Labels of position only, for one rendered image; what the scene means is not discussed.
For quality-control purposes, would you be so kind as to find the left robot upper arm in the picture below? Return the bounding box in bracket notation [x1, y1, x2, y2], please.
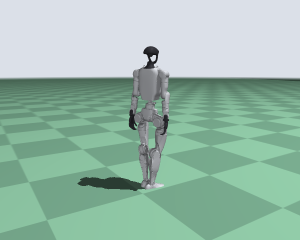
[133, 69, 141, 97]

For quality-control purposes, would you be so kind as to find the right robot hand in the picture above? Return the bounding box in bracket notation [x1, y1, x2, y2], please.
[160, 114, 169, 135]

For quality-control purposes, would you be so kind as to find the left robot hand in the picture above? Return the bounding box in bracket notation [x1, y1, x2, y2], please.
[129, 109, 137, 130]

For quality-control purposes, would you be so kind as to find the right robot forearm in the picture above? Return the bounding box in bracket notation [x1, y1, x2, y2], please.
[161, 92, 170, 119]

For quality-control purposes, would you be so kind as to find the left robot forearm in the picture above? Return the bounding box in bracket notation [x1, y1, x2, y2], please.
[129, 91, 139, 115]

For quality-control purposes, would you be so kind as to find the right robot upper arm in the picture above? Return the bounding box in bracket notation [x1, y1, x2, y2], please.
[158, 69, 170, 100]

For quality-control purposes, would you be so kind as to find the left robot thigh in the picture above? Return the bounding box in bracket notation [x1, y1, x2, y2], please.
[134, 112, 149, 154]

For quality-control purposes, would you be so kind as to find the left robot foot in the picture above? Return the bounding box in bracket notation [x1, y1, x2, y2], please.
[141, 179, 150, 188]

